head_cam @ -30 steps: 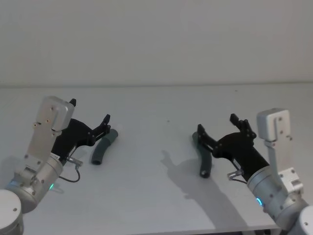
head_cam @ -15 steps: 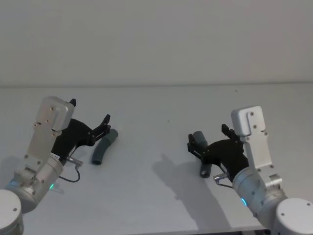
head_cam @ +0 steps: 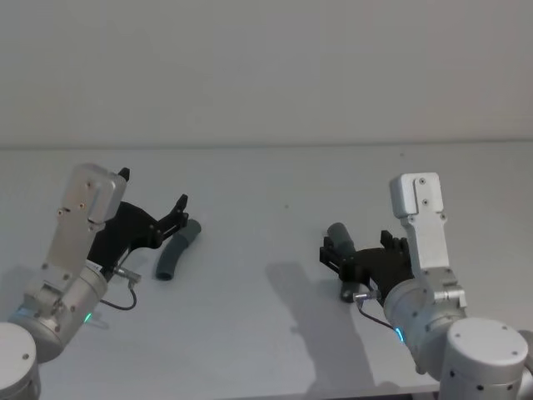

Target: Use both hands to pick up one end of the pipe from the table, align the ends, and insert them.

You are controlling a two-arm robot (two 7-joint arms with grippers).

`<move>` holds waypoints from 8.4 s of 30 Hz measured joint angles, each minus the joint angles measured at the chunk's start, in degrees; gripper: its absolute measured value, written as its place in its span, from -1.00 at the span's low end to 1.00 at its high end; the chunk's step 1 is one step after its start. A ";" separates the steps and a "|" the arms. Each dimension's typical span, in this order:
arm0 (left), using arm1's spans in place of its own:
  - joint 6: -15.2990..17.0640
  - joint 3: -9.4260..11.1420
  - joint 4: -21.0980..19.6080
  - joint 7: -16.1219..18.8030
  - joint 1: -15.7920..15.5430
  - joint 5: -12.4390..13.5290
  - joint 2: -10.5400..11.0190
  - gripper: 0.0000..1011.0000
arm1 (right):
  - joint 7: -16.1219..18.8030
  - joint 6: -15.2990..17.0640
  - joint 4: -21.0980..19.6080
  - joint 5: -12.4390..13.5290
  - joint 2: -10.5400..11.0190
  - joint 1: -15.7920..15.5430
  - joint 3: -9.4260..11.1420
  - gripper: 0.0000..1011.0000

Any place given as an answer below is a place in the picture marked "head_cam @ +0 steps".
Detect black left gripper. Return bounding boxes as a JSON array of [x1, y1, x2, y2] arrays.
[[87, 167, 192, 273]]

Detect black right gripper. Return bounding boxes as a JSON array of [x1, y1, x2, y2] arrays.
[[319, 230, 417, 300]]

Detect curved grey plastic tube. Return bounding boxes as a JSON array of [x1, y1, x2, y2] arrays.
[[326, 222, 364, 304], [154, 219, 204, 283]]

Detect white table cloth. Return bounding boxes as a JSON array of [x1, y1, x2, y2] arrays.
[[0, 143, 533, 400]]

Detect thin dark right gripper cable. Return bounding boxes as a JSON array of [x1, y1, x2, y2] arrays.
[[352, 290, 400, 333]]

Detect thin dark gripper cable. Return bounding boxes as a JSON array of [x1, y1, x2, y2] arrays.
[[352, 290, 400, 333], [97, 266, 143, 312]]

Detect thin dark left gripper cable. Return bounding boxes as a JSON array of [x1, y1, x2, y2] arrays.
[[97, 266, 143, 312]]

